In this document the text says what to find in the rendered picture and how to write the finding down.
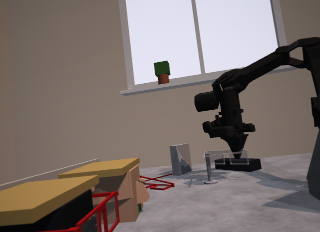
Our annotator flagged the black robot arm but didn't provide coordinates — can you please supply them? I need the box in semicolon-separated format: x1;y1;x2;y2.
194;37;320;135

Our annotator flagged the long white flat bar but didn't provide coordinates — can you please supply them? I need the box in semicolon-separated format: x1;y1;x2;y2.
0;158;100;191

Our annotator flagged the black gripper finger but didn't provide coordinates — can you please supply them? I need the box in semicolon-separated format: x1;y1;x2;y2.
241;134;249;150
220;135;243;159

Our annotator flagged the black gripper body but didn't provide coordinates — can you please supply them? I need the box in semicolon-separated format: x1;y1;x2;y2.
209;106;256;138

